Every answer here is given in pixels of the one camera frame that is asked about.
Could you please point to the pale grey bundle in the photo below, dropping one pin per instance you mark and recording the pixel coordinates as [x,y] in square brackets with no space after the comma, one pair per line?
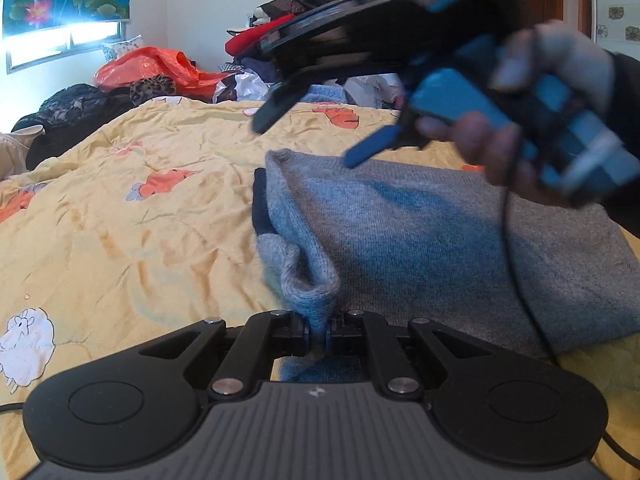
[375,91]

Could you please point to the beige cloth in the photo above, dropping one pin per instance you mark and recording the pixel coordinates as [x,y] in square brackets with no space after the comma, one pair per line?
[17,152]

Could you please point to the black lace clothes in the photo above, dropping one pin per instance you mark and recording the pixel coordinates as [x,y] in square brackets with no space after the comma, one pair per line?
[70,106]

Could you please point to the grey floral pillow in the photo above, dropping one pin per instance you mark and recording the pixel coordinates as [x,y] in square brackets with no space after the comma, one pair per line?
[122,48]

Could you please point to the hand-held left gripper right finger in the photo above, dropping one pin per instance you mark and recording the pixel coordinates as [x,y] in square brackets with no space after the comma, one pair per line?
[330,338]

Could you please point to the grey sweater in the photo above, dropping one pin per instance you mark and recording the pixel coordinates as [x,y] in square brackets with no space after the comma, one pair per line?
[425,260]

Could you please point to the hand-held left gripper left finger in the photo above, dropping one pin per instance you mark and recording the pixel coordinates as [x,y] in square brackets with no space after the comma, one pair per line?
[303,338]

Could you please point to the leopard print cloth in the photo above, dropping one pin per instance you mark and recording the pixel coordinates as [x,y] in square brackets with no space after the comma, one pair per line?
[152,87]

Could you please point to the light blue knitted cloth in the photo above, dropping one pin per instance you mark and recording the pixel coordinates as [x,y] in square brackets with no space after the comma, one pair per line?
[325,95]

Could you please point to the person's right hand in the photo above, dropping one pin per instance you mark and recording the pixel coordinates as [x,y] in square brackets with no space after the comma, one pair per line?
[500,157]

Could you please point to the dark navy jacket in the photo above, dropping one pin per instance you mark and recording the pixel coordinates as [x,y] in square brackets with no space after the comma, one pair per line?
[255,67]

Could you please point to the orange plastic bag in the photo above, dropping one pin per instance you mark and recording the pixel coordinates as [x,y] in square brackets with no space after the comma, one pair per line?
[145,66]

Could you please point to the window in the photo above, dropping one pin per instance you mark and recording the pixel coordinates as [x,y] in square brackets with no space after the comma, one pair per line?
[50,46]

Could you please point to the yellow printed blanket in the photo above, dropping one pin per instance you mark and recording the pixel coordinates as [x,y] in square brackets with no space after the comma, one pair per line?
[125,210]

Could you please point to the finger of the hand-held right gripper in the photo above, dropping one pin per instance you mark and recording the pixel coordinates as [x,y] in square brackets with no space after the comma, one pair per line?
[370,147]
[277,105]

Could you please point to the white crumpled plastic bag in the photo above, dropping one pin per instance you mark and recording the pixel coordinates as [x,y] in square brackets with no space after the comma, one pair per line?
[242,87]

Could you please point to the black clothes pile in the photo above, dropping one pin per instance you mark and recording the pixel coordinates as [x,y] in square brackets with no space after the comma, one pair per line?
[295,0]

